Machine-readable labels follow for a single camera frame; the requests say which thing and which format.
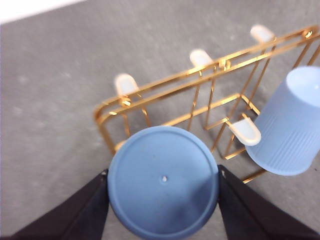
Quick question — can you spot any gold wire cup holder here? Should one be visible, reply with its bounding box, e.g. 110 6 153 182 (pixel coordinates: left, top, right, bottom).
93 23 320 185

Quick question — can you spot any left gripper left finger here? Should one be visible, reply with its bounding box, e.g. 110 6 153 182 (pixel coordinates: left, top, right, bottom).
0 169 111 240

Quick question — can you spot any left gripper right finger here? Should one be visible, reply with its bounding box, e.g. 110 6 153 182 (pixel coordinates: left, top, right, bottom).
218 164 320 240

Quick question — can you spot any blue ribbed plastic cup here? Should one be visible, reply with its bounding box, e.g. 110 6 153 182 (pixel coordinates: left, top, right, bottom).
244 65 320 177
107 125 221 240

